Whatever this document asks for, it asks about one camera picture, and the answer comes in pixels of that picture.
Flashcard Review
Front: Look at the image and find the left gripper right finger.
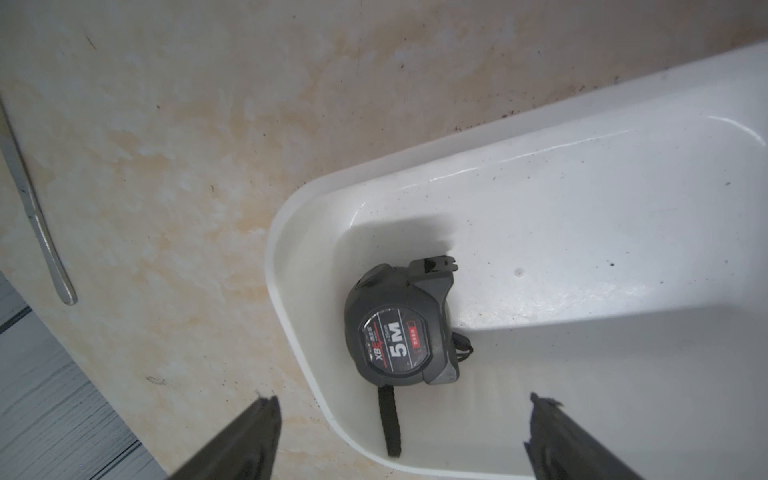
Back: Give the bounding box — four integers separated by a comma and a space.
524, 392, 642, 480

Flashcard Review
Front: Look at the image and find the dark grey 5M tape measure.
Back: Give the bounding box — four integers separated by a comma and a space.
344, 255, 474, 458

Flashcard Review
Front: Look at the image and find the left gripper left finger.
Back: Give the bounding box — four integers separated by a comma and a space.
169, 396, 282, 480

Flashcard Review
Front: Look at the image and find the white plastic storage box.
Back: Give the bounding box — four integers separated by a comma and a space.
265, 43, 767, 479

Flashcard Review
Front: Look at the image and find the metal butter knife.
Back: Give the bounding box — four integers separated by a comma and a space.
1, 103, 78, 306

